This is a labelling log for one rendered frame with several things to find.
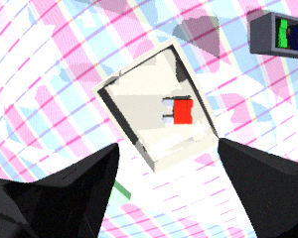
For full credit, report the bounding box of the red fuse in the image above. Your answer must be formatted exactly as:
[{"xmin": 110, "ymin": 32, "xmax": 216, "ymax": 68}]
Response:
[{"xmin": 162, "ymin": 98, "xmax": 193, "ymax": 124}]

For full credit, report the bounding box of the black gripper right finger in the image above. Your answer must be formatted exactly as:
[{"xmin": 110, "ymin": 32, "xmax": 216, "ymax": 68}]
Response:
[{"xmin": 217, "ymin": 138, "xmax": 298, "ymax": 238}]

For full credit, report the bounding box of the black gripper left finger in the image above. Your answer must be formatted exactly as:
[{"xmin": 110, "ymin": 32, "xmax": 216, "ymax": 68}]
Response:
[{"xmin": 0, "ymin": 142, "xmax": 120, "ymax": 238}]

